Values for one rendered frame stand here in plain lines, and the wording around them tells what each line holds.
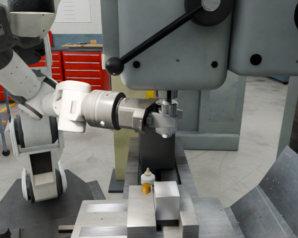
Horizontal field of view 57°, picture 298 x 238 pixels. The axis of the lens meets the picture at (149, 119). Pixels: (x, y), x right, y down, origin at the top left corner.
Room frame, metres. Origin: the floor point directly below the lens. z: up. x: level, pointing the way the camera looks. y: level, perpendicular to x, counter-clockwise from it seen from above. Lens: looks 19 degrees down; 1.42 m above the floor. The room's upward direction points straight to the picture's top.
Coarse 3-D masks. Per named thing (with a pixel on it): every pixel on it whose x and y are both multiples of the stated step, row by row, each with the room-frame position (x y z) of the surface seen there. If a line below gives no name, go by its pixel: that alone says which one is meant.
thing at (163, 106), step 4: (160, 100) 0.57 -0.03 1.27; (172, 100) 0.57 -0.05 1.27; (156, 104) 0.55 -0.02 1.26; (160, 104) 0.54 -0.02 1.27; (164, 104) 0.54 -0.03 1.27; (168, 104) 0.54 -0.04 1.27; (172, 104) 0.54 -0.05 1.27; (176, 104) 0.55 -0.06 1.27; (160, 108) 0.54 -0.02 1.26; (164, 108) 0.54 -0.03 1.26; (168, 108) 0.54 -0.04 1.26; (172, 108) 0.54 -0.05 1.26
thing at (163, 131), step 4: (156, 108) 0.55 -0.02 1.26; (176, 108) 0.55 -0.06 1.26; (160, 112) 0.54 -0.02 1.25; (164, 112) 0.54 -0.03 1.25; (168, 112) 0.54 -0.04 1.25; (172, 112) 0.54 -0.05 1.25; (176, 112) 0.55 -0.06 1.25; (176, 116) 0.55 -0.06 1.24; (156, 128) 0.55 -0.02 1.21; (160, 128) 0.54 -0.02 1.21; (164, 128) 0.54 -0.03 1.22; (168, 128) 0.54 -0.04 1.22; (172, 128) 0.54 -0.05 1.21; (176, 128) 0.55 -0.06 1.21; (160, 132) 0.54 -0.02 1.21; (164, 132) 0.54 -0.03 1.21; (168, 132) 0.54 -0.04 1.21; (172, 132) 0.54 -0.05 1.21
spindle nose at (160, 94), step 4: (156, 92) 0.55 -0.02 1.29; (160, 92) 0.54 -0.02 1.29; (164, 92) 0.54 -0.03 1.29; (172, 92) 0.54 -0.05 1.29; (176, 92) 0.54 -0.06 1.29; (156, 96) 0.55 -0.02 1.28; (160, 96) 0.54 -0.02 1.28; (164, 96) 0.54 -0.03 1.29; (172, 96) 0.54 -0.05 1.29; (176, 96) 0.54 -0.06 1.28
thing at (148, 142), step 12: (156, 132) 0.87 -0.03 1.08; (144, 144) 0.86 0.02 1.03; (156, 144) 0.87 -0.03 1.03; (168, 144) 0.87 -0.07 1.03; (144, 156) 0.86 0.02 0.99; (156, 156) 0.87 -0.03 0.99; (168, 156) 0.87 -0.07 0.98; (144, 168) 0.86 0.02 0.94; (156, 168) 0.87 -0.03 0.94; (168, 168) 0.87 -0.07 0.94
